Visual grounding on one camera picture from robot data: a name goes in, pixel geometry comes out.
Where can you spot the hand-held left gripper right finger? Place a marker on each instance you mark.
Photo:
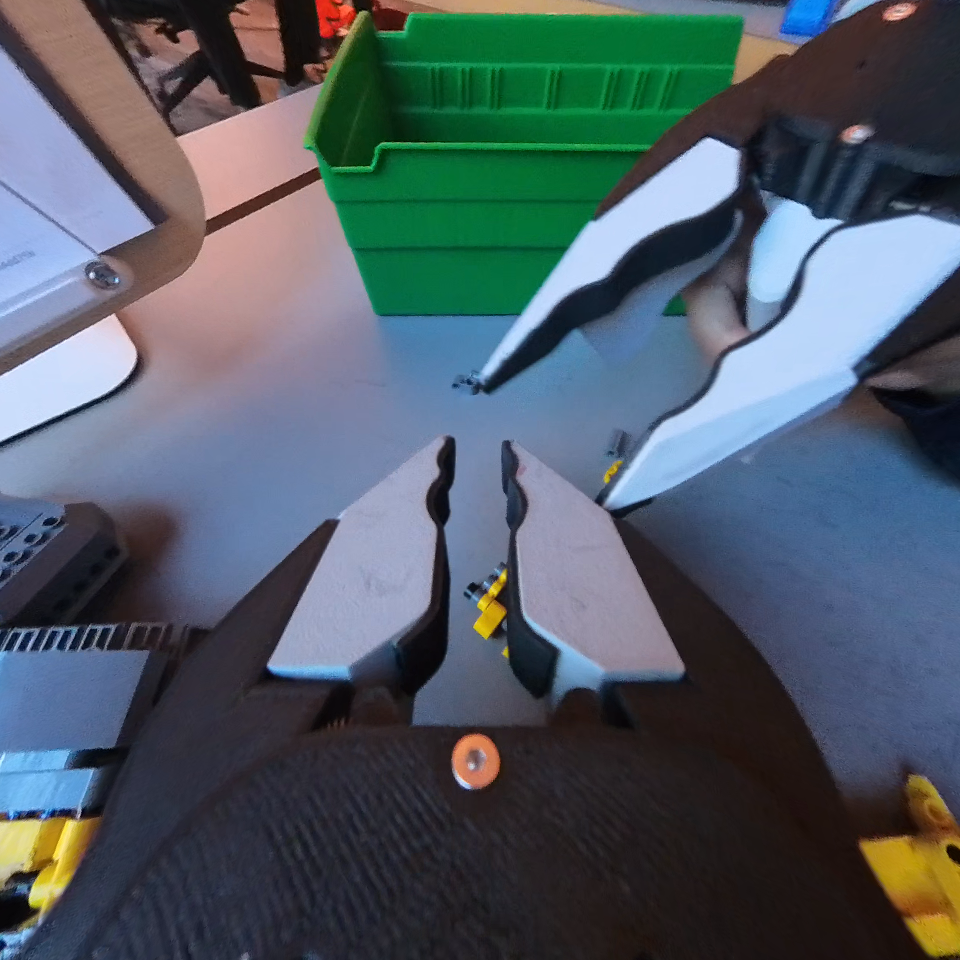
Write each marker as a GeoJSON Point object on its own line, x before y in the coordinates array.
{"type": "Point", "coordinates": [585, 600]}

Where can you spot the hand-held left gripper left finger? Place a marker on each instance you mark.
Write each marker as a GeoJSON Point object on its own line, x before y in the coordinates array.
{"type": "Point", "coordinates": [367, 592]}

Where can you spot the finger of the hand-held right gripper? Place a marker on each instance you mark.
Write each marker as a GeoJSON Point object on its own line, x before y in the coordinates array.
{"type": "Point", "coordinates": [810, 352]}
{"type": "Point", "coordinates": [637, 217]}

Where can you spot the small black yellow block assembly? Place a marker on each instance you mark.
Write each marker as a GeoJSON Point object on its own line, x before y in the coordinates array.
{"type": "Point", "coordinates": [489, 600]}

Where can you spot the dark cylinder block connector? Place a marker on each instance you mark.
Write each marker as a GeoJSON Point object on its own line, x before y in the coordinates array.
{"type": "Point", "coordinates": [616, 442]}

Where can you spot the grey black block joint connector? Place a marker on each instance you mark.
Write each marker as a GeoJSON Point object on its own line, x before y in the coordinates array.
{"type": "Point", "coordinates": [466, 382]}

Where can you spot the yellow block frame assembly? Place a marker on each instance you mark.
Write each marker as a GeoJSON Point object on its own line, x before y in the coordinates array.
{"type": "Point", "coordinates": [915, 862]}

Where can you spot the person's right forearm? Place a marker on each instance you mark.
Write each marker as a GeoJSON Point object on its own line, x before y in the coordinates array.
{"type": "Point", "coordinates": [922, 427]}

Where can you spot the grey desk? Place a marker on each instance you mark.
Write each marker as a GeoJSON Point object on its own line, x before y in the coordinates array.
{"type": "Point", "coordinates": [262, 412]}

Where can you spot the person's right hand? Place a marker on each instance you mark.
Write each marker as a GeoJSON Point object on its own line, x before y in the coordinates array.
{"type": "Point", "coordinates": [720, 315]}

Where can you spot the small blue block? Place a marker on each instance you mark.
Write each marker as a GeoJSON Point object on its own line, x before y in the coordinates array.
{"type": "Point", "coordinates": [806, 15]}

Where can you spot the yellow two-hole block beam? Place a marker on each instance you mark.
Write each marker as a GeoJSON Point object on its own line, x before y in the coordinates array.
{"type": "Point", "coordinates": [612, 471]}

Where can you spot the green storage bin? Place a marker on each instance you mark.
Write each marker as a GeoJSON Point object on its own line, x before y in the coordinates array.
{"type": "Point", "coordinates": [487, 187]}

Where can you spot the dark grey studded block shell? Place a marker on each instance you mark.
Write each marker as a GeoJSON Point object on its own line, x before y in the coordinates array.
{"type": "Point", "coordinates": [52, 555]}

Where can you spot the black yellow toy block vehicle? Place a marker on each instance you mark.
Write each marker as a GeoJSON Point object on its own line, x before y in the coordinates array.
{"type": "Point", "coordinates": [60, 720]}

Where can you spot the red storage bin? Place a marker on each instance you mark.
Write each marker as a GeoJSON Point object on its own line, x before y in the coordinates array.
{"type": "Point", "coordinates": [334, 16]}

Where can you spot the black chair base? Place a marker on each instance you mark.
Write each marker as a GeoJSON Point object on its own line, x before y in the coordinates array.
{"type": "Point", "coordinates": [217, 52]}

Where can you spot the printed instruction sheet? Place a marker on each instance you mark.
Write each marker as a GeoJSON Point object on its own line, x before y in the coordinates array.
{"type": "Point", "coordinates": [52, 210]}

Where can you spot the instruction sheet on stand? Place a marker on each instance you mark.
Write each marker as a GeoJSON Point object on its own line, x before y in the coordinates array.
{"type": "Point", "coordinates": [135, 150]}

